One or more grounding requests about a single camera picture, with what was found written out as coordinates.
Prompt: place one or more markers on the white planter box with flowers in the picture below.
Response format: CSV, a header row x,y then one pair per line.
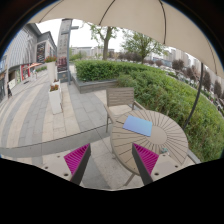
x,y
55,97

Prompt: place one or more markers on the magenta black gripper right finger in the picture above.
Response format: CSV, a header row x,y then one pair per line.
x,y
145,160

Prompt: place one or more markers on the small grey mouse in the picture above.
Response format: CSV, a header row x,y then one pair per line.
x,y
164,150

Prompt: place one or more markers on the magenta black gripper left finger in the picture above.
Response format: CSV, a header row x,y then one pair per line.
x,y
77,161

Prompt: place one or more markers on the beige patio umbrella canopy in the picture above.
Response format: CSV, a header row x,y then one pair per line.
x,y
154,18

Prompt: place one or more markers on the round beige slatted table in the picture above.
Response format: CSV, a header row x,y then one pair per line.
x,y
165,133

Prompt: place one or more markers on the beige slatted chair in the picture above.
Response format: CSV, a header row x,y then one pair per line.
x,y
118,97

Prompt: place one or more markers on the green trimmed hedge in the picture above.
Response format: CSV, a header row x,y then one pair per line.
x,y
156,91

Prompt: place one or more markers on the tree behind hedge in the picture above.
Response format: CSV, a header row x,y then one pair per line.
x,y
103,35

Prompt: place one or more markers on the tall grey signage pylon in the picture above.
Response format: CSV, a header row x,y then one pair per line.
x,y
63,72

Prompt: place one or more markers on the tall white planter with flowers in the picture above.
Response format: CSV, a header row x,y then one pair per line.
x,y
51,67

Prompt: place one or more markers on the grey commercial building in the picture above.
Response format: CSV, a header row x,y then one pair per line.
x,y
28,46

